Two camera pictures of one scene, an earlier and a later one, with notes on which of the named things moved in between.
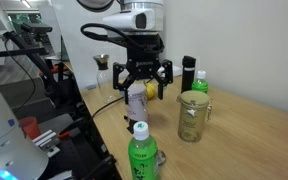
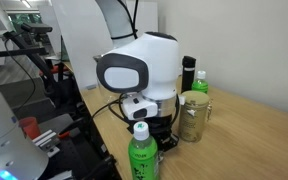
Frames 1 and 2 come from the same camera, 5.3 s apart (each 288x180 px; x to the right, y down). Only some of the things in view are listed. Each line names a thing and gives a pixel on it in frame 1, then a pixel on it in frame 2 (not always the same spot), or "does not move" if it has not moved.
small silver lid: x=160 y=157 does not move
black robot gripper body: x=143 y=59 to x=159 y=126
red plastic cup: x=30 y=126 does not move
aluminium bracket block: x=48 y=141 does not move
